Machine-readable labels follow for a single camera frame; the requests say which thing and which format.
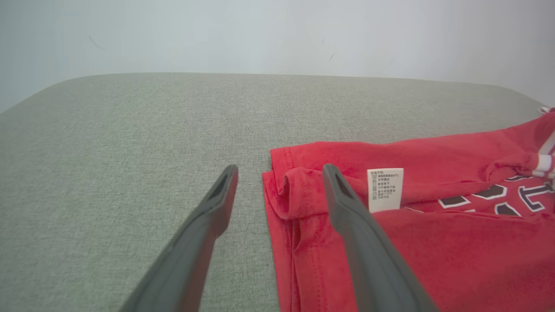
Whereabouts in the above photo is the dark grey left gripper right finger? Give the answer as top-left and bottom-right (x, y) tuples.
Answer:
(322, 163), (439, 312)

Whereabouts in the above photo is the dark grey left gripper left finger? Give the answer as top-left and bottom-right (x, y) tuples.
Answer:
(118, 164), (239, 312)

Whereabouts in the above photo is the red and white basketball jersey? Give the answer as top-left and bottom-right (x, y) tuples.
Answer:
(261, 108), (555, 312)

